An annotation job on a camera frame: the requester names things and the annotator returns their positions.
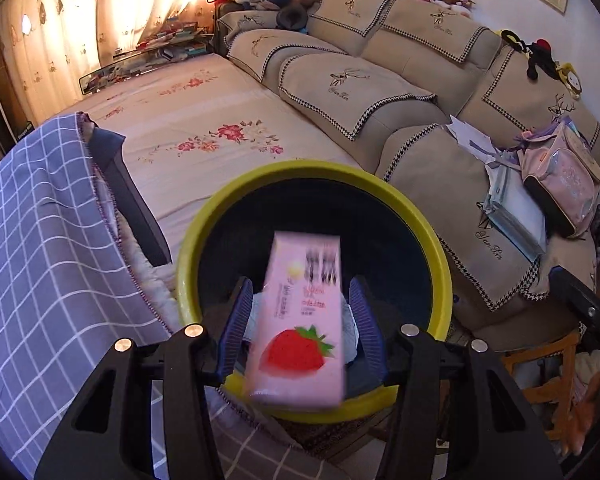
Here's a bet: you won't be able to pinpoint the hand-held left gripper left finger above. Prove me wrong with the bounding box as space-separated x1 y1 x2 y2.
35 276 255 480

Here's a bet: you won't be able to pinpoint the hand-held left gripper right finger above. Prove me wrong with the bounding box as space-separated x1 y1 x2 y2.
349 275 563 480

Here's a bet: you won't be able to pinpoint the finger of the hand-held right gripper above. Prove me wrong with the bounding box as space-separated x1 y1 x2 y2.
547 266 600 362

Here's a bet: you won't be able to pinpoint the pink strawberry milk carton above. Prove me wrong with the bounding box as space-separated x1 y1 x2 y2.
244 231 348 413

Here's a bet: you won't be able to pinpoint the yellow rimmed trash bin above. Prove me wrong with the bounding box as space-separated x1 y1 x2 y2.
176 160 455 423

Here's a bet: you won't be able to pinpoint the wooden stool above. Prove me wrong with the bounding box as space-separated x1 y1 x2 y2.
502 330 582 442

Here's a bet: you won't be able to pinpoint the pink backpack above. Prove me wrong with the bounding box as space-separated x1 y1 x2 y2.
520 119 600 239

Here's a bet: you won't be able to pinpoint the loose white papers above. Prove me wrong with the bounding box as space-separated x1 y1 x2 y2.
445 115 507 162

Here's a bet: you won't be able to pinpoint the blue checked tablecloth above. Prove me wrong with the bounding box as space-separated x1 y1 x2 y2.
0 112 356 480

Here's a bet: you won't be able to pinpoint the beige sofa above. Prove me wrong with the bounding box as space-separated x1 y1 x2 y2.
215 0 600 347

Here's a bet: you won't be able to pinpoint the floral beige sheet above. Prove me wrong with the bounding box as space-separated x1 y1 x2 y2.
65 52 381 306

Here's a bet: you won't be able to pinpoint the black and yellow plush toy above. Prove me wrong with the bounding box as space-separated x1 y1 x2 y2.
500 29 584 99

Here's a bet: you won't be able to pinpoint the beige embroidered curtains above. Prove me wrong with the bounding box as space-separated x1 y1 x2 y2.
0 0 276 126

